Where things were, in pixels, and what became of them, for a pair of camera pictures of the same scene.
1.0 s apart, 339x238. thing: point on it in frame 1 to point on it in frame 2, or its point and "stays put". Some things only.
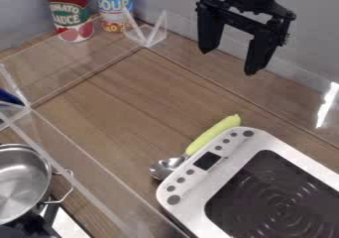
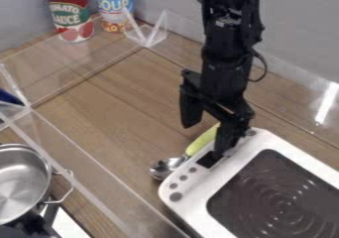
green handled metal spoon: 165,165 stays put
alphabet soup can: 112,3 stays put
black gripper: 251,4 to 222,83
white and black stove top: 250,185 stays put
